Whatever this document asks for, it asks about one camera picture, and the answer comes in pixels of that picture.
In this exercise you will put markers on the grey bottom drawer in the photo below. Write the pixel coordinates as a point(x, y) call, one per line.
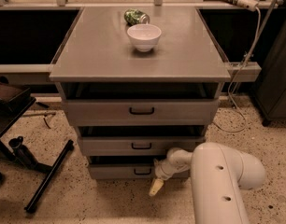
point(122, 171)

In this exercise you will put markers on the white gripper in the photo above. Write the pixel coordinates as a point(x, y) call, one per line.
point(162, 171)

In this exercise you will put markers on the grey top drawer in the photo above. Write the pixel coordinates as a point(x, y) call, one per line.
point(140, 112)

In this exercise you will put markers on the grey drawer cabinet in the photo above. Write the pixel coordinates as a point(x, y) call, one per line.
point(138, 91)

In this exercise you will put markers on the grey middle drawer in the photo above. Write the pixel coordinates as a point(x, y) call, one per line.
point(135, 146)

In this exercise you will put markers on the white ceramic bowl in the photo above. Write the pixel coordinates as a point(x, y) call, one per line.
point(144, 37)

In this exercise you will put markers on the dark tray on stand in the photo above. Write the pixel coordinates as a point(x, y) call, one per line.
point(14, 101)

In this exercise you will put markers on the black stand base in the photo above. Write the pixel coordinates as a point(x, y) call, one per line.
point(23, 156)

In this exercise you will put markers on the grey drawer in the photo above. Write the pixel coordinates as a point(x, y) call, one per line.
point(135, 146)
point(140, 112)
point(122, 171)

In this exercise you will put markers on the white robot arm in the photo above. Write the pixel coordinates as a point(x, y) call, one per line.
point(218, 175)

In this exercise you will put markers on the dark cabinet at right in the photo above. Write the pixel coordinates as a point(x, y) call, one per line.
point(269, 90)

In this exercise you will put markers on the grey rail frame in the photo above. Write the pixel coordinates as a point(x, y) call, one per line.
point(242, 70)

